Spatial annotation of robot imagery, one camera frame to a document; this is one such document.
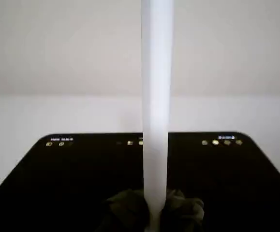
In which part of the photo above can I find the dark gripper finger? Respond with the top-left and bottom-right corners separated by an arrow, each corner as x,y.
104,188 -> 151,232
160,188 -> 206,232

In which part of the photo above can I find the white stylus pencil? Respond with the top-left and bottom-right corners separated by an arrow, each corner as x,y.
140,0 -> 175,232

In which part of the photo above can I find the black tablet with dark screen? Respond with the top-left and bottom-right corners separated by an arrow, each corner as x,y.
0,131 -> 280,232

